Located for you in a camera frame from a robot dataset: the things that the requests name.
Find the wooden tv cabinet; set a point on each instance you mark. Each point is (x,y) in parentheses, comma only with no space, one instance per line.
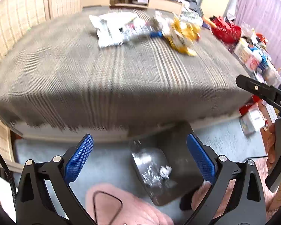
(160,5)

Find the purple curtain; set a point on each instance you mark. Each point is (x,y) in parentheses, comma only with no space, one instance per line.
(265,17)

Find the bamboo folding screen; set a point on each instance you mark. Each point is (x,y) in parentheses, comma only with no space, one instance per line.
(18,16)

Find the pink fluffy clothing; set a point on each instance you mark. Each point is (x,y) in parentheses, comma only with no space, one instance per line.
(107,204)

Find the person's right hand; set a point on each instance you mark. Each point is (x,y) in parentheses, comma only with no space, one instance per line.
(269,148)

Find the white foil bag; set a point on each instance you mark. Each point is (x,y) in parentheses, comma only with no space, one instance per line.
(113,28)

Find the yellow wrapper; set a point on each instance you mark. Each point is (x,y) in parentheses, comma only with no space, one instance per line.
(181,36)

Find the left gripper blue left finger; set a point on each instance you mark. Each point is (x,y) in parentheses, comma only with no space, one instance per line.
(33,202)

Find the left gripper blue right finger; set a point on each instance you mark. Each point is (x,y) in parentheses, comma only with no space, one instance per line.
(246,204)

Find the blue small cylinder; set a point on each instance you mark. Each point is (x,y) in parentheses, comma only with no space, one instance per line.
(156,34)

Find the black metal trash bin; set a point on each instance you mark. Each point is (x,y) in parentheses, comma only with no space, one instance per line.
(164,165)

